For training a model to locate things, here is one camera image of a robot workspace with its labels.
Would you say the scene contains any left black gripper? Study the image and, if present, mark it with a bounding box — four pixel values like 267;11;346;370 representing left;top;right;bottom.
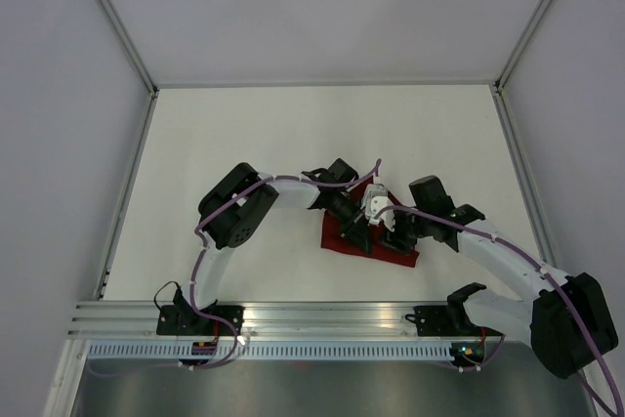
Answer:
326;191;369;255

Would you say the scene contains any dark red cloth napkin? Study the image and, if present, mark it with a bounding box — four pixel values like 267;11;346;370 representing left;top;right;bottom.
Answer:
320;184;419;268

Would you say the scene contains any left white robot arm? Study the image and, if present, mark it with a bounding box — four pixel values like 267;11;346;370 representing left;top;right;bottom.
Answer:
156;158;381;337

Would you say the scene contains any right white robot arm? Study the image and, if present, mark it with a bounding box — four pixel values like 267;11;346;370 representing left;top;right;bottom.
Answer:
363;176;619;379

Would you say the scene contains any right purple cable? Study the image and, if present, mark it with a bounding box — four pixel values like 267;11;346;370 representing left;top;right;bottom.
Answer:
373;205;621;416

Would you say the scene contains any purple cable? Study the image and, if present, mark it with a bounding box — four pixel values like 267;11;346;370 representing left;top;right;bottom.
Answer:
187;157;383;320
373;205;621;416

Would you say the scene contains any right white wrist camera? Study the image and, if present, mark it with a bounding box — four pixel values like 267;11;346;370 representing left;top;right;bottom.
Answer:
364;199;396;231

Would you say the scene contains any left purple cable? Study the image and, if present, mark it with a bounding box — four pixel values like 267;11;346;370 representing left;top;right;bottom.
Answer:
187;157;383;320

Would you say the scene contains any white slotted cable duct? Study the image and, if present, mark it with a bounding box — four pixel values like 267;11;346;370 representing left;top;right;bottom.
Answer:
87;340;452;361

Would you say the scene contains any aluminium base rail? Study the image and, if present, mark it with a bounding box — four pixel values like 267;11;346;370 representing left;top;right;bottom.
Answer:
66;302;601;340

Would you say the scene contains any left aluminium frame post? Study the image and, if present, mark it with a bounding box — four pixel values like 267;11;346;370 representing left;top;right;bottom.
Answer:
67;0;160;96

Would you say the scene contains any aluminium frame post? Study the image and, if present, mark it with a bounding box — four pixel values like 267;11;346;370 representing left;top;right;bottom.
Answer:
67;0;160;96
492;0;556;94

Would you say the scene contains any right aluminium frame post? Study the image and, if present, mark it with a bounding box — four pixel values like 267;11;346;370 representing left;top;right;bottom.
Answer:
492;0;556;94

